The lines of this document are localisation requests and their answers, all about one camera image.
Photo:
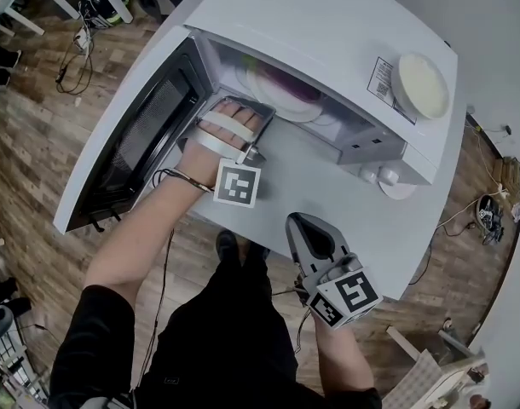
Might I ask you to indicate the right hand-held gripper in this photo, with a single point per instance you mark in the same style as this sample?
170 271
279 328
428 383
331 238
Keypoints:
349 296

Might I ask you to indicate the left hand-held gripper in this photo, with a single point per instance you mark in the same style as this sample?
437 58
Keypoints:
236 183

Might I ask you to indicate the white eggplant plate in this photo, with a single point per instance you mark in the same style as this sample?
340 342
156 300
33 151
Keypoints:
294 109

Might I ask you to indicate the purple eggplant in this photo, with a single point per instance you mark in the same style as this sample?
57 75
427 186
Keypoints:
292 85

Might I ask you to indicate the white microwave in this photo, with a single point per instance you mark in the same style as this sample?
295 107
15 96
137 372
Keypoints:
307 28

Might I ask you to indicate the person's left forearm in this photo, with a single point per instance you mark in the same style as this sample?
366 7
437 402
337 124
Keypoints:
136 245

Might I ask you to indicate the person's right forearm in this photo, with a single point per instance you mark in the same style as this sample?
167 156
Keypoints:
341 356

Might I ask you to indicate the person's left hand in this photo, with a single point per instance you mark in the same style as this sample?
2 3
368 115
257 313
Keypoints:
198 162

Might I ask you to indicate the grey table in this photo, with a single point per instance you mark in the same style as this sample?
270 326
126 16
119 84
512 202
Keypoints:
371 237

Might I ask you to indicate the person's right black shoe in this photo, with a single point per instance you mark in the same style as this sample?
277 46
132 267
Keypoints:
260 254

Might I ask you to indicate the person's black shoe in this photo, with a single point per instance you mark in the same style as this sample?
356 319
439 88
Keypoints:
260 254
228 247

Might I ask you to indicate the person's left black shoe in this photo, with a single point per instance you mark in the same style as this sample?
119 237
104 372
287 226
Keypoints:
228 247

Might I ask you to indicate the white apple plate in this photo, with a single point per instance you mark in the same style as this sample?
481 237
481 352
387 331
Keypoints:
398 192

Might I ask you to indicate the pale wooden bar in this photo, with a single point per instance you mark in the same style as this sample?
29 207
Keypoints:
402 341

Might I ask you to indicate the person's black clothing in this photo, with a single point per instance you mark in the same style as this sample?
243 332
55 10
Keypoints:
221 347

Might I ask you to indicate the white bowl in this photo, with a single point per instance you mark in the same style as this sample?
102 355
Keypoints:
422 85

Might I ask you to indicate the black bowl of parts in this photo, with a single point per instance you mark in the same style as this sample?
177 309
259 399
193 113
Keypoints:
486 211

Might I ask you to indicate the checked cloth table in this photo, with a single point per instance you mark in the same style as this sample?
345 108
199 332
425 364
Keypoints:
422 381

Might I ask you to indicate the black backpack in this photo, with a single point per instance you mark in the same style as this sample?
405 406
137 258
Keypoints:
104 9

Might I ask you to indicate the small white power strip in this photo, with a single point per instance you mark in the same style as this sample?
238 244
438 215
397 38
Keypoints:
83 41

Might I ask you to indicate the brown bag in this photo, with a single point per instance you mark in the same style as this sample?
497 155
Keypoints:
511 173

